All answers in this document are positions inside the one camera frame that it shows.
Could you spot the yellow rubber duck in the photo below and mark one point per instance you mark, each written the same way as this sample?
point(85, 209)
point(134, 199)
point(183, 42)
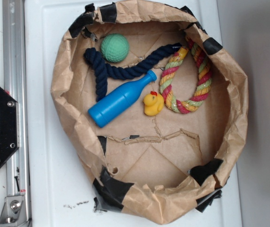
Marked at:
point(153, 103)

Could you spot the blue plastic bottle toy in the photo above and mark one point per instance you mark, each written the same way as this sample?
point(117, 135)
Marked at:
point(120, 99)

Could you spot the brown paper bag bin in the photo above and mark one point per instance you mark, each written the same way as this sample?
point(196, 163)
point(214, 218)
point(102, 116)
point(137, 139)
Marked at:
point(156, 167)

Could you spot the green rubber ball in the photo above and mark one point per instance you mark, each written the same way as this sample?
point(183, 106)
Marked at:
point(115, 48)

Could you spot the white tray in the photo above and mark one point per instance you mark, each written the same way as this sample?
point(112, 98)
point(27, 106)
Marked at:
point(61, 193)

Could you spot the dark blue rope toy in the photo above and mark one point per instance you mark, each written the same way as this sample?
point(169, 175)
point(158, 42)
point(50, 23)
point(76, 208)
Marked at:
point(104, 70)

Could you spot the multicolour rope ring toy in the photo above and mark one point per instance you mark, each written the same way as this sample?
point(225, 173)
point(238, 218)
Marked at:
point(203, 65)

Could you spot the aluminium extrusion rail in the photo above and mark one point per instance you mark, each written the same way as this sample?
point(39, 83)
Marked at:
point(14, 54)

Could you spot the metal corner bracket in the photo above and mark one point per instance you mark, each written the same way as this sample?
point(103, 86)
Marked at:
point(14, 212)

